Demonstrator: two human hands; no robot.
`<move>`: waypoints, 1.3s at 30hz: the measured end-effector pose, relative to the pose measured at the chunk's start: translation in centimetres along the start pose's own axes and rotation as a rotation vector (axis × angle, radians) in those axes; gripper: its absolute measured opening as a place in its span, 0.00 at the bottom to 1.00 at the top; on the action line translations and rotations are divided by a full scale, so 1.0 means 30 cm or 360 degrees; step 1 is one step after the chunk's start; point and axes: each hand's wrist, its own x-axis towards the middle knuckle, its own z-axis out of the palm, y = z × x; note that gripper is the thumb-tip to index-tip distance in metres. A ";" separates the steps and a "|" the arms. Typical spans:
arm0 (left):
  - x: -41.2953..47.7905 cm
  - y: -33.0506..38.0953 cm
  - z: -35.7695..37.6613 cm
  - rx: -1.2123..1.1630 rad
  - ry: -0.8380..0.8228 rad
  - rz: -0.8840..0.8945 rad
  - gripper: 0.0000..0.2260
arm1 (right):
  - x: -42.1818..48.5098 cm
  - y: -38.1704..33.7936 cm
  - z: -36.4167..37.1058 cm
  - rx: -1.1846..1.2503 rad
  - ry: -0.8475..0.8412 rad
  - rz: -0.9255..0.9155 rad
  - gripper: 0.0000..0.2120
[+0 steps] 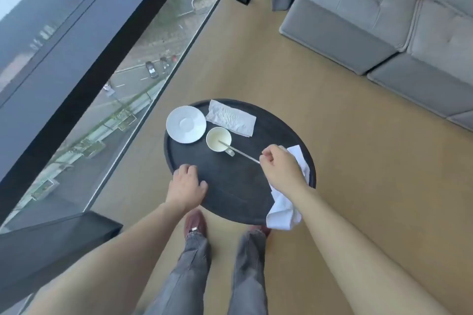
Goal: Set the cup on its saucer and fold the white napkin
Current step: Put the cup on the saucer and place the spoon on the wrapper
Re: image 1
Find white cup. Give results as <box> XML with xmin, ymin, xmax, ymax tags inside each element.
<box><xmin>205</xmin><ymin>126</ymin><xmax>236</xmax><ymax>157</ymax></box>

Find person's leg grey jeans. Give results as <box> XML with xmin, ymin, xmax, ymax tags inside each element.
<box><xmin>144</xmin><ymin>229</ymin><xmax>212</xmax><ymax>315</ymax></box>
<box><xmin>227</xmin><ymin>229</ymin><xmax>269</xmax><ymax>315</ymax></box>

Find metal stirring spoon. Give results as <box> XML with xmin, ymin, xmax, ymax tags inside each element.
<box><xmin>218</xmin><ymin>140</ymin><xmax>262</xmax><ymax>165</ymax></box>

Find smooth white napkin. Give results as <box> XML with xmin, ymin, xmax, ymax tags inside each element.
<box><xmin>266</xmin><ymin>145</ymin><xmax>311</xmax><ymax>231</ymax></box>

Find black window post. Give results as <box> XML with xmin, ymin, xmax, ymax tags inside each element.
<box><xmin>0</xmin><ymin>211</ymin><xmax>124</xmax><ymax>301</ymax></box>

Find grey sofa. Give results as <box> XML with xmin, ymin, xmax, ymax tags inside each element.
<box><xmin>279</xmin><ymin>0</ymin><xmax>473</xmax><ymax>133</ymax></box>

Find person's right forearm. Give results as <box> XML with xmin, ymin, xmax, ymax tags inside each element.
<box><xmin>271</xmin><ymin>183</ymin><xmax>453</xmax><ymax>315</ymax></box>

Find person's right maroon shoe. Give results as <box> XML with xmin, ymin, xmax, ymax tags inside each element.
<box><xmin>248</xmin><ymin>224</ymin><xmax>272</xmax><ymax>240</ymax></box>

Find white saucer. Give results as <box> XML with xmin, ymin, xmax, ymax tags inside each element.
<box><xmin>166</xmin><ymin>105</ymin><xmax>207</xmax><ymax>145</ymax></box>

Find person's right hand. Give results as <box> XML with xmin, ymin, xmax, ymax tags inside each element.
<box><xmin>260</xmin><ymin>144</ymin><xmax>309</xmax><ymax>197</ymax></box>

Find person's left maroon shoe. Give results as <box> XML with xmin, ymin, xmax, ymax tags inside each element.
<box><xmin>184</xmin><ymin>209</ymin><xmax>208</xmax><ymax>240</ymax></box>

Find black window beam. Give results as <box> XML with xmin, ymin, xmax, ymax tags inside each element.
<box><xmin>0</xmin><ymin>0</ymin><xmax>200</xmax><ymax>223</ymax></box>

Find person's maroon shoe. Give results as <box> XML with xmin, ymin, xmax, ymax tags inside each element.
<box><xmin>184</xmin><ymin>209</ymin><xmax>208</xmax><ymax>240</ymax></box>
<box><xmin>248</xmin><ymin>224</ymin><xmax>272</xmax><ymax>240</ymax></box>

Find round black table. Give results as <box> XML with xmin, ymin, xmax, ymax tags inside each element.
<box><xmin>164</xmin><ymin>98</ymin><xmax>317</xmax><ymax>223</ymax></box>

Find person's right leg grey jeans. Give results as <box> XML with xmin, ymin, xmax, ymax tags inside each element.
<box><xmin>227</xmin><ymin>229</ymin><xmax>269</xmax><ymax>315</ymax></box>

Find person's left leg grey jeans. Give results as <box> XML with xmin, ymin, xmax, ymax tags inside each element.
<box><xmin>144</xmin><ymin>229</ymin><xmax>212</xmax><ymax>315</ymax></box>

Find person's left forearm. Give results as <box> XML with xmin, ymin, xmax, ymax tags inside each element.
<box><xmin>26</xmin><ymin>198</ymin><xmax>199</xmax><ymax>315</ymax></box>

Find person's left hand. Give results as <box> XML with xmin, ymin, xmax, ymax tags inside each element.
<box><xmin>165</xmin><ymin>164</ymin><xmax>209</xmax><ymax>212</ymax></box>

